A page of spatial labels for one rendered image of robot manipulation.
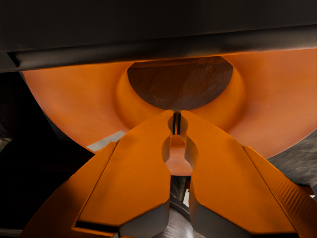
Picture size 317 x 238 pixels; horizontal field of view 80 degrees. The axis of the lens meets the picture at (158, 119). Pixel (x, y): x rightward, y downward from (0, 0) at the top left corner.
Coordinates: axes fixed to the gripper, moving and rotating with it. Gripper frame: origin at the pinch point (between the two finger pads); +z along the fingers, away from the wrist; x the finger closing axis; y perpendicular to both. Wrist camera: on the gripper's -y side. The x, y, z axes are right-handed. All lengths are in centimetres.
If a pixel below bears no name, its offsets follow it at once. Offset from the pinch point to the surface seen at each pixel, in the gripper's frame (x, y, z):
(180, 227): 1.9, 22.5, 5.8
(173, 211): 0.8, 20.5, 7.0
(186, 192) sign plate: 3.9, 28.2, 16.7
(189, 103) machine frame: 1.6, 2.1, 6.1
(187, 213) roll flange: 3.0, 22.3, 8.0
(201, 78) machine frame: 2.3, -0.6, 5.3
